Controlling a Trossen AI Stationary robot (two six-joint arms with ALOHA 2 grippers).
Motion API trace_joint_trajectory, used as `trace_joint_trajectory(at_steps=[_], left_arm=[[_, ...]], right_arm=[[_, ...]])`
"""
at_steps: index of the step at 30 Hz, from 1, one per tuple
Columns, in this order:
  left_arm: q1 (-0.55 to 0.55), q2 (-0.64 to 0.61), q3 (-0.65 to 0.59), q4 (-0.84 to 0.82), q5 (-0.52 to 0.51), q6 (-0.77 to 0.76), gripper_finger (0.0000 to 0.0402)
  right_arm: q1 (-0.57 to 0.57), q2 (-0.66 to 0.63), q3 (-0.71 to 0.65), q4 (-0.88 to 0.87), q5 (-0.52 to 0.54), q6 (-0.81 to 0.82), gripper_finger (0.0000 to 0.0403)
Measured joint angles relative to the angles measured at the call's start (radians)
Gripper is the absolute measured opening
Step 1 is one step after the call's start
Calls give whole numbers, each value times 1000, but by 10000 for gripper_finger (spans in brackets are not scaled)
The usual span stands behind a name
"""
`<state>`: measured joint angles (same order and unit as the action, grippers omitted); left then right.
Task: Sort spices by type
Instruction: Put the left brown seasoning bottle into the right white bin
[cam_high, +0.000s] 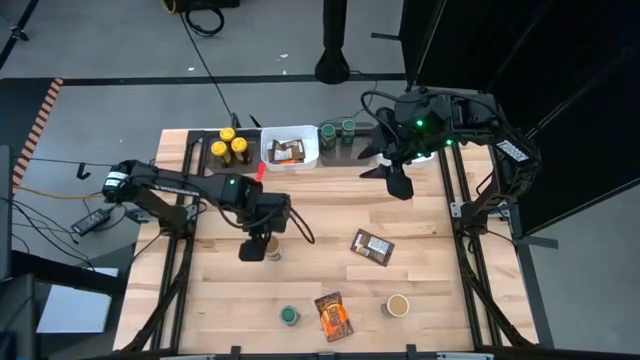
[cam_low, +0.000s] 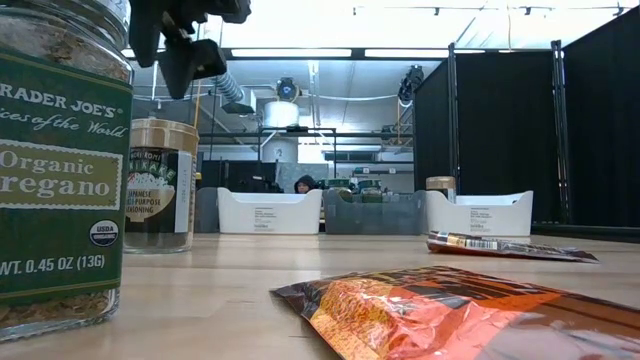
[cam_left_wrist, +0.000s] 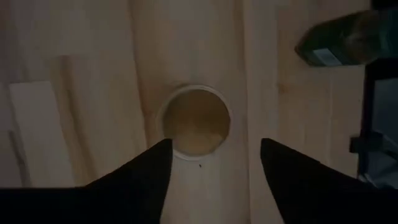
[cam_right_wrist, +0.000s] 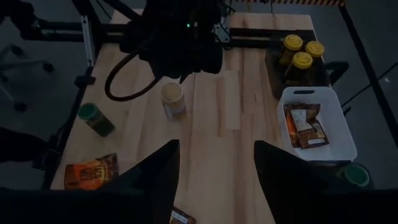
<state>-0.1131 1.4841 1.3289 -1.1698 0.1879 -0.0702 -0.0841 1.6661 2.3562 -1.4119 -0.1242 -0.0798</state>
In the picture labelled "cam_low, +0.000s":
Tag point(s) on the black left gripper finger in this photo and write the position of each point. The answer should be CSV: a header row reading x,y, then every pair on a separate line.
x,y
192,65
146,32

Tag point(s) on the tan lid seasoning jar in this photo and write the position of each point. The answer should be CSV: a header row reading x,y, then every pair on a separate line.
x,y
441,184
160,200

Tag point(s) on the green lid oregano jar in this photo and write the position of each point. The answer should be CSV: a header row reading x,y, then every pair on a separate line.
x,y
60,200
370,184
339,183

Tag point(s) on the orange brown seasoning packet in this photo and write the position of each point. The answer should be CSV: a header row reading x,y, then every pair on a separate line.
x,y
425,315
500,246

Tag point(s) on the dark grey plastic bin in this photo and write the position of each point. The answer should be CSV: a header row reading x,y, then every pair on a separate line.
x,y
206,212

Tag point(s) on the person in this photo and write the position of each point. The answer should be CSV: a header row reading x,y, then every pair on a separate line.
x,y
305,185

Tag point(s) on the white plastic bin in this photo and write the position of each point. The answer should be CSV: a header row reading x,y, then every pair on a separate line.
x,y
480,215
270,215

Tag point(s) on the black hanging device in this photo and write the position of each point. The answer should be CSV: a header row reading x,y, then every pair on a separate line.
x,y
411,82

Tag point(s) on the black curtain partition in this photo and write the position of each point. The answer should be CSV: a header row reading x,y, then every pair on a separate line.
x,y
500,130

